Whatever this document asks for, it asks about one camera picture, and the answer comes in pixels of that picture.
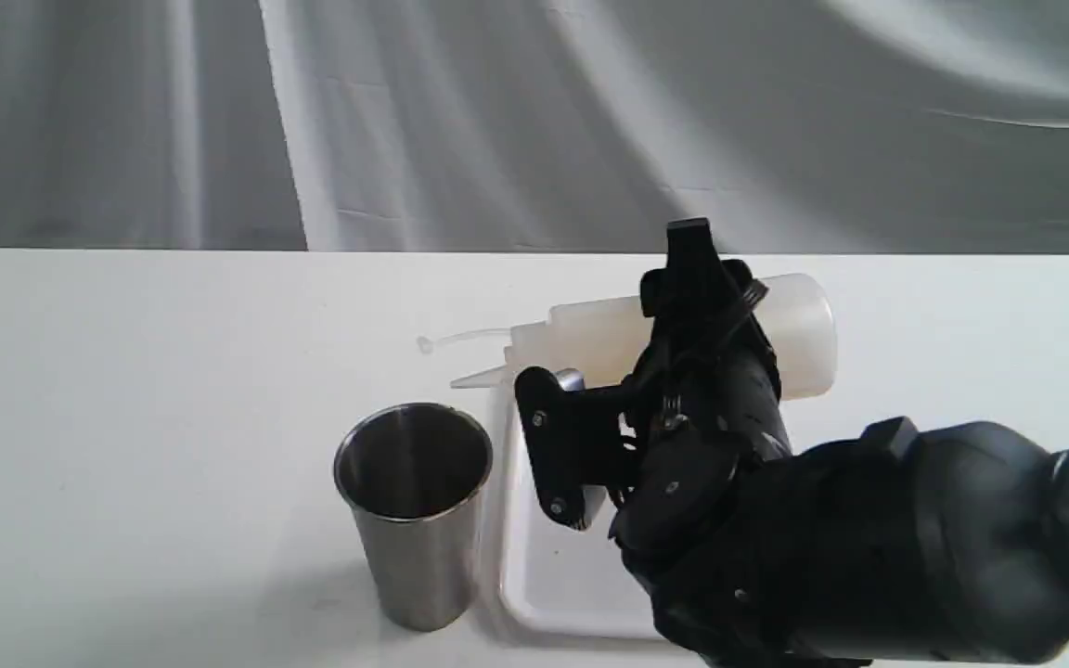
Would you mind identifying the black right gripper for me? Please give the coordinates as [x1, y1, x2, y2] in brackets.
[514, 217, 796, 558]

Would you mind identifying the plastic squeeze bottle with oil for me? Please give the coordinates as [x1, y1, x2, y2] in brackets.
[417, 274, 839, 401]

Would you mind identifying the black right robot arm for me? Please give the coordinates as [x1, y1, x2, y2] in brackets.
[514, 217, 1069, 667]

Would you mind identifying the stainless steel cup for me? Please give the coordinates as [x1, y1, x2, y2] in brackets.
[332, 403, 494, 633]

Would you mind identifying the grey backdrop cloth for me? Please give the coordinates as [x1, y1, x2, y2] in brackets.
[0, 1, 1069, 254]

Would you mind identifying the white plastic tray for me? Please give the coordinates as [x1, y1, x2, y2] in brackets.
[499, 403, 665, 644]

